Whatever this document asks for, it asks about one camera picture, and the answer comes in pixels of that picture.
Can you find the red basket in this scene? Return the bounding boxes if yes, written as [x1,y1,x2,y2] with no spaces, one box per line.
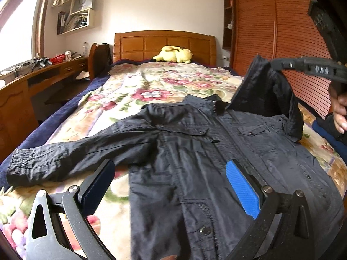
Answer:
[49,54,66,65]

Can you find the person's right hand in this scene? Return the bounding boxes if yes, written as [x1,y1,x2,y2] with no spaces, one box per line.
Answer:
[328,81,347,134]

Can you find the dark navy jacket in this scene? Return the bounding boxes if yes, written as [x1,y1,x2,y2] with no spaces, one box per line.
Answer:
[5,56,345,259]

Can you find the white wall shelf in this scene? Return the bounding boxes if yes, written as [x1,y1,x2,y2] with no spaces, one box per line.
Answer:
[52,0,95,35]

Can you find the wooden desk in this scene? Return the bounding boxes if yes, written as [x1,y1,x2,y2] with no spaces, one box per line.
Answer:
[0,58,88,161]

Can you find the yellow plush toy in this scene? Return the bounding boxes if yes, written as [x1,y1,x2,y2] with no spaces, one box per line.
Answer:
[152,45,193,64]

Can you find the wooden chair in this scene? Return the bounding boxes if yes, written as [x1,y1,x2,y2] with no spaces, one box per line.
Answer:
[88,43,112,80]

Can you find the wooden slatted wardrobe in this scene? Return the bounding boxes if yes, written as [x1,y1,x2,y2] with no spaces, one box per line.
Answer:
[222,0,337,120]

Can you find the navy blue bed sheet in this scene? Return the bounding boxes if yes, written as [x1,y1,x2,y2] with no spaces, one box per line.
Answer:
[1,60,146,190]

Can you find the wooden bed headboard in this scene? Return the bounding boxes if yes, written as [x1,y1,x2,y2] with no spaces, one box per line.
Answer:
[113,30,216,67]

